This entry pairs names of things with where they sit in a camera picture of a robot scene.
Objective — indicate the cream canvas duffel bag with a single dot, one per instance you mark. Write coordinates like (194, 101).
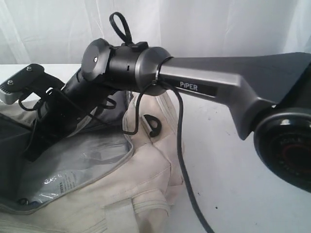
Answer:
(123, 178)

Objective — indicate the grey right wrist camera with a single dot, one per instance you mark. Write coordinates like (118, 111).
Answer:
(31, 79)

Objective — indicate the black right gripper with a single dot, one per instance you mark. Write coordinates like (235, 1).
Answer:
(57, 118)

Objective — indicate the clear plastic wrapped package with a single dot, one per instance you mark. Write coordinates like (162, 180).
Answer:
(70, 164)

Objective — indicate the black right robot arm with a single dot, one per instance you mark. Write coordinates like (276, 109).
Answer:
(268, 96)

